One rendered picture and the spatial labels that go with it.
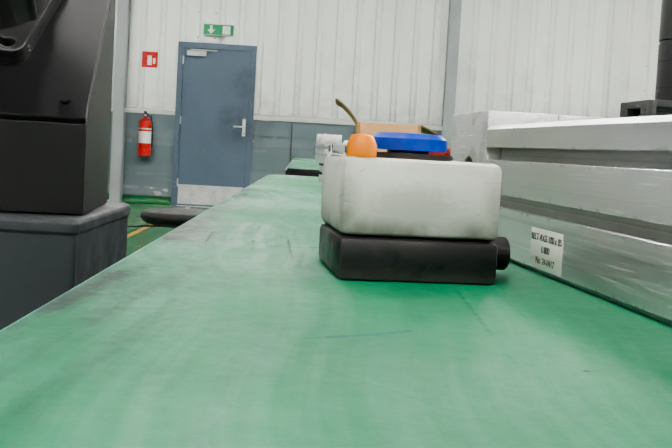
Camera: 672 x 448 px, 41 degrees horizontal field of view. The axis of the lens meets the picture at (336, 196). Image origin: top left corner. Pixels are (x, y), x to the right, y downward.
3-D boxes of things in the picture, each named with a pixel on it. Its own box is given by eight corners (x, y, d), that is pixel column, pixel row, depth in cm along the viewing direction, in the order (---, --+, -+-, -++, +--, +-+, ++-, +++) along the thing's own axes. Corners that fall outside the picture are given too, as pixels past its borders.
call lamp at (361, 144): (344, 155, 44) (345, 131, 44) (373, 157, 45) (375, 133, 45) (348, 156, 43) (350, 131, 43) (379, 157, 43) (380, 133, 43)
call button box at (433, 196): (317, 258, 51) (323, 148, 51) (481, 265, 52) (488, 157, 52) (337, 280, 43) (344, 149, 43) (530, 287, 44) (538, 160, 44)
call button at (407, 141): (363, 167, 49) (365, 130, 49) (434, 171, 49) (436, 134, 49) (376, 169, 45) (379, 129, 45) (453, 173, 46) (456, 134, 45)
